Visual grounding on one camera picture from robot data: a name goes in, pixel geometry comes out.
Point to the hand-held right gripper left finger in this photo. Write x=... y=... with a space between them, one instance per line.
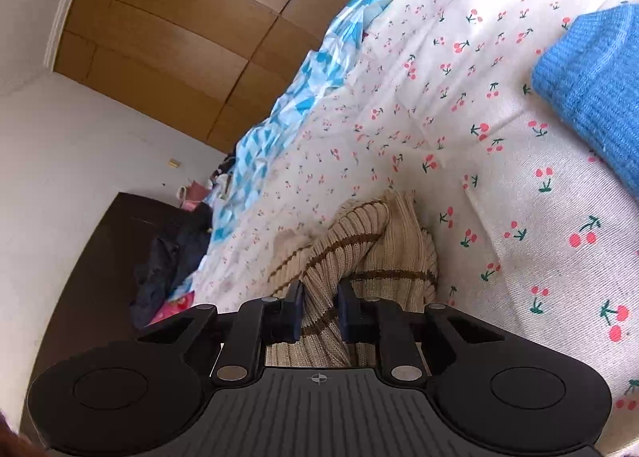
x=295 y=307

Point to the brown headboard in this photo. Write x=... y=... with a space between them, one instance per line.
x=135 y=222

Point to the cherry print white sheet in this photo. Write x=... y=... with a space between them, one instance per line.
x=449 y=112

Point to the wooden wardrobe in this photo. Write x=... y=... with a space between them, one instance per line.
x=174 y=28

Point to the blue white checked cloth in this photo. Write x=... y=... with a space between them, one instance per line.
x=309 y=78

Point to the beige striped knit garment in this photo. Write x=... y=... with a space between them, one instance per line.
x=349 y=242

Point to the pink printed blanket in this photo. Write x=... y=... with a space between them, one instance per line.
x=172 y=310

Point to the pink container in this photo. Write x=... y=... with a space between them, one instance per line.
x=192 y=192

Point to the blue knitted sweater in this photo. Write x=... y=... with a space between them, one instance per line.
x=589 y=88

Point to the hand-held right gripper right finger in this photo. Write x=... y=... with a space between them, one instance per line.
x=343 y=310

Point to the dark navy clothes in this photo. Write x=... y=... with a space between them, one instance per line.
x=164 y=262

